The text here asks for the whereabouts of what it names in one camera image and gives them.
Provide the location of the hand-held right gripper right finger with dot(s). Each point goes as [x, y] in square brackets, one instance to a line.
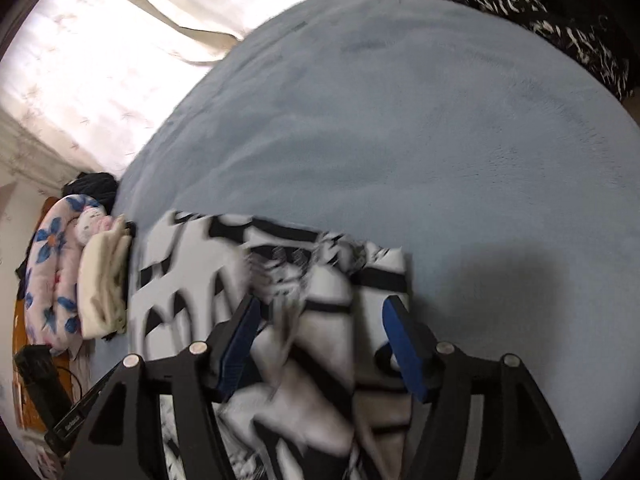
[402, 345]

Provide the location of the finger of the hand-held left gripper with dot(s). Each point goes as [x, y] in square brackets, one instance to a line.
[70, 425]

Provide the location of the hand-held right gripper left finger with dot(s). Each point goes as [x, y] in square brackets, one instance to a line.
[240, 345]

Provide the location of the black white graffiti print jacket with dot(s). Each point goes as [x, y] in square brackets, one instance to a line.
[310, 340]

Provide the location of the cream folded garment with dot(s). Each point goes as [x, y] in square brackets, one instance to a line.
[100, 285]

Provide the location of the pink blue floral quilt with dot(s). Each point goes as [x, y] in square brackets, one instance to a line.
[47, 260]

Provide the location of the white cat plush toy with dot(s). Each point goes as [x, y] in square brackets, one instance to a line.
[92, 222]

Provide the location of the dark cloth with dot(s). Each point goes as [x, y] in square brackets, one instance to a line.
[92, 185]

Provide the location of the light blue bed blanket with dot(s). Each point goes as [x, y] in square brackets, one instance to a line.
[400, 135]

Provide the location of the black white patterned cloth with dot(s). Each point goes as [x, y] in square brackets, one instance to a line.
[565, 35]

